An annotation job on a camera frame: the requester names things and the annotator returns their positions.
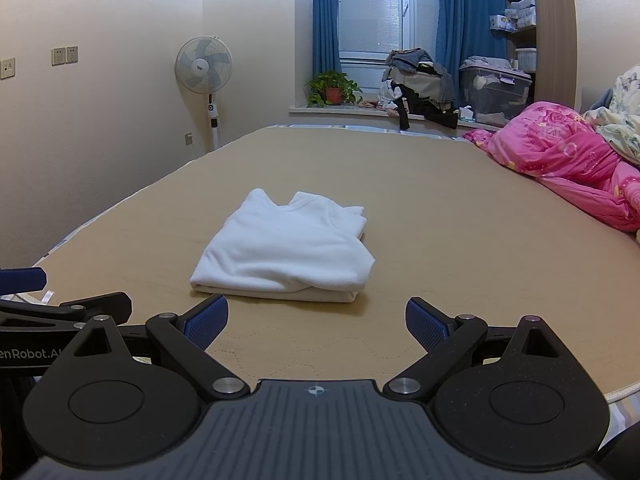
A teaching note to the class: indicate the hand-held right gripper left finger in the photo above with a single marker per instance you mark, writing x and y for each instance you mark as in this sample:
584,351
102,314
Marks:
207,318

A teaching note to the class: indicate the green potted plant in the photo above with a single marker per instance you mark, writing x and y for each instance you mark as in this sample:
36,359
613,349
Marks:
333,94

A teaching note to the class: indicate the pile of dark clothes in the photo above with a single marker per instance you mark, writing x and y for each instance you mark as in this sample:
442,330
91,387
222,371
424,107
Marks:
415,81

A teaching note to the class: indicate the window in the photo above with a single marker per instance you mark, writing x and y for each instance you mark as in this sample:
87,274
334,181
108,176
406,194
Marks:
370,5

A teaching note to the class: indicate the wooden shelf unit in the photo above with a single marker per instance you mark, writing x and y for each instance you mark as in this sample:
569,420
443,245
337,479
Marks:
552,20

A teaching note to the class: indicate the light blue folded cloth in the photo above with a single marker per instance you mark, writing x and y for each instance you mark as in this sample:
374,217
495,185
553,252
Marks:
482,62

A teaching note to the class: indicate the blue curtain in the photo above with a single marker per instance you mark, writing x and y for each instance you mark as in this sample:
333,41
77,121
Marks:
467,10
326,15

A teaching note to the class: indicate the stack of white boxes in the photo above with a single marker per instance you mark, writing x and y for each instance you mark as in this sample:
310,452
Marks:
520,11

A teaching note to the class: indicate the small low wall socket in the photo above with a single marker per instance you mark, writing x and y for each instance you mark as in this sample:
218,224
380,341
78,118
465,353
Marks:
188,139

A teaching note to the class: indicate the white standing fan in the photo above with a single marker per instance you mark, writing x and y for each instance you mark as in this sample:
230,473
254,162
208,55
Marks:
202,65

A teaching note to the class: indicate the white garment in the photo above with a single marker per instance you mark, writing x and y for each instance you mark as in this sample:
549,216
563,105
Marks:
285,250

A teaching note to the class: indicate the clear plastic storage box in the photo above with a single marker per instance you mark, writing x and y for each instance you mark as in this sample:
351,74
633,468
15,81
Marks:
500,96

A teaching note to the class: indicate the pink quilt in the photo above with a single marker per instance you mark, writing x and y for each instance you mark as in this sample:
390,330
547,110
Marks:
560,150

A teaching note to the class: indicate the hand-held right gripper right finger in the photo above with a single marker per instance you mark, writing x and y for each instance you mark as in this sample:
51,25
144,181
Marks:
425,325

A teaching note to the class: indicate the small pink cloth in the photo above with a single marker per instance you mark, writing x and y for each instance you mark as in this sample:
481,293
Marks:
367,105

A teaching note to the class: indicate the white plastic basket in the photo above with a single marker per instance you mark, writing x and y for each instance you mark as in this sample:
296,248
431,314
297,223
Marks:
526,59

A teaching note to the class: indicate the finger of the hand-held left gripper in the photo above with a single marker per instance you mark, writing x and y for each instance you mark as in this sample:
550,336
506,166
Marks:
107,304
22,280

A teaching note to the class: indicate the floral blanket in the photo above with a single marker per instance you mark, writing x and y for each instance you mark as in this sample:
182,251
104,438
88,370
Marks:
626,110

